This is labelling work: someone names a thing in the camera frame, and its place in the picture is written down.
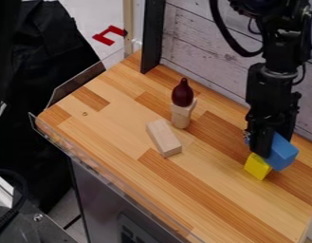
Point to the wooden cube block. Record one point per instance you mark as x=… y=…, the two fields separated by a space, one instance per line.
x=183 y=109

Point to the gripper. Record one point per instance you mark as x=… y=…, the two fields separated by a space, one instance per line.
x=270 y=98

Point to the wooden cylinder block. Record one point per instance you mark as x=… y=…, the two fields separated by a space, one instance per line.
x=180 y=121

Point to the black post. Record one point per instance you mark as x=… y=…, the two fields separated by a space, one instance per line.
x=152 y=34

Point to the yellow block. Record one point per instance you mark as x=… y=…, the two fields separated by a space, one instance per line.
x=257 y=167

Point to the long wooden block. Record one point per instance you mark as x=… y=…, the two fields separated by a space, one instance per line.
x=164 y=138

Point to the red bracket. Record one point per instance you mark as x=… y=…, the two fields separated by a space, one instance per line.
x=108 y=35

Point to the dark red toy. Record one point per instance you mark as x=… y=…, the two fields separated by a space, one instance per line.
x=182 y=93

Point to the blue block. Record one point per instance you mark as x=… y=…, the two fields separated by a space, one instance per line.
x=282 y=153

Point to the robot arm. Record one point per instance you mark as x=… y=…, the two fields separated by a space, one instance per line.
x=285 y=47

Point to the black fabric cover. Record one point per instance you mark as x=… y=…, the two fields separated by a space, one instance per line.
x=39 y=95

